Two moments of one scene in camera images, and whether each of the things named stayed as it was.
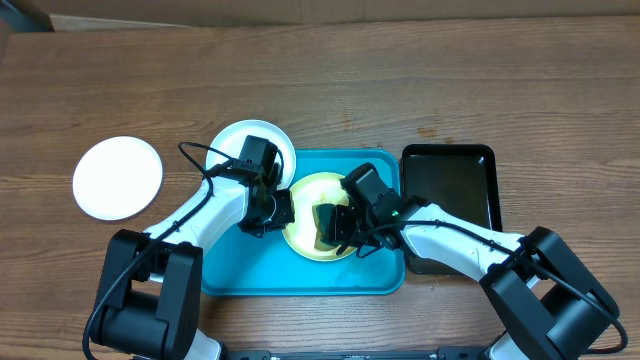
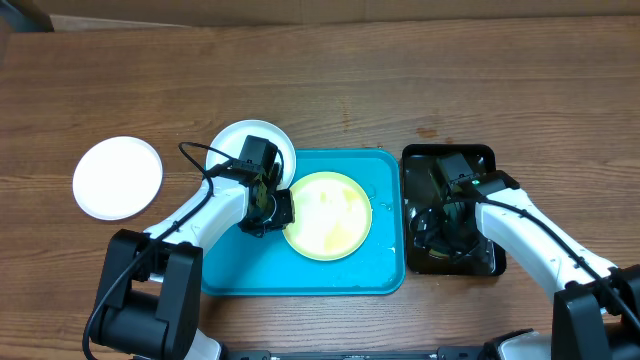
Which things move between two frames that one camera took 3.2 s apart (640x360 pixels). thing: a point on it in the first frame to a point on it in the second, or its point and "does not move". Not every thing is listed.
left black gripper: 285,217 does not move
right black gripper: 347,236 to 436,235
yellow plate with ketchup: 313,189 does not move
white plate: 117,178 does not move
